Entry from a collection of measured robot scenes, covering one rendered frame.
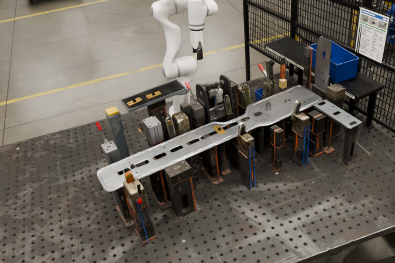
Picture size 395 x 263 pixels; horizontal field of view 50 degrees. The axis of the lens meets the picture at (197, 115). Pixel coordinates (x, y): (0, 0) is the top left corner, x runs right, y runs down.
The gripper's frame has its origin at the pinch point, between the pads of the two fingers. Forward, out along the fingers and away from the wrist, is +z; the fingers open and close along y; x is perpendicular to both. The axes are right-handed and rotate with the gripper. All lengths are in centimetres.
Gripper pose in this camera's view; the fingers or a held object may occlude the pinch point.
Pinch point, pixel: (197, 54)
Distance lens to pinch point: 231.7
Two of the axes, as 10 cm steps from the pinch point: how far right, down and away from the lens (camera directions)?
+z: 0.3, 8.3, 5.6
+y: 2.6, 5.3, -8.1
